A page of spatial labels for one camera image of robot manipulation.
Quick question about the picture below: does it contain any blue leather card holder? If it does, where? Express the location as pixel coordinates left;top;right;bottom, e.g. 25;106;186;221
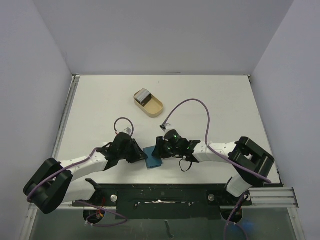
143;146;163;169

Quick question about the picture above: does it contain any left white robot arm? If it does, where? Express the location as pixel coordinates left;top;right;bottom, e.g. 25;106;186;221
23;132;148;214

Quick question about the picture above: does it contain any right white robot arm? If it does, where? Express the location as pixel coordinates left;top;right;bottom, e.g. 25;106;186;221
152;129;275;205

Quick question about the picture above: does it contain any stack of credit cards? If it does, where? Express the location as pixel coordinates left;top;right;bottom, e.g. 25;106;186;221
133;88;152;106

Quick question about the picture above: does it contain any beige oval tray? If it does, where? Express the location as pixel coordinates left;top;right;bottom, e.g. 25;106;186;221
133;94;164;118

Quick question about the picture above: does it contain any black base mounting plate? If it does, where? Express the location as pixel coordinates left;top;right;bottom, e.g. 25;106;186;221
72;184;252;224

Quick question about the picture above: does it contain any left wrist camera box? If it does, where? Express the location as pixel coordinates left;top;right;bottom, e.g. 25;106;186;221
121;127;133;137

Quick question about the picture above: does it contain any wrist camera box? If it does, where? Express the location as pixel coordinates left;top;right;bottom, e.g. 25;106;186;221
160;122;171;131
121;127;133;137

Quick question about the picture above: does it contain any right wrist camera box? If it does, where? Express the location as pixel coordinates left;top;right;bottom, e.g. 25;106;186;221
160;122;171;131

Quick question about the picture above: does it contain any aluminium left side rail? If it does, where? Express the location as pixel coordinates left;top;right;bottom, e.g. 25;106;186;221
51;74;81;161

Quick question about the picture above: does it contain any aluminium rail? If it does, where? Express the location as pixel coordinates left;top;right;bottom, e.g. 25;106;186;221
28;186;300;213
51;74;81;161

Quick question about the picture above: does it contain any aluminium front rail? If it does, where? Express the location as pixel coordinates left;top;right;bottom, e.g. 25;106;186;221
28;186;300;213

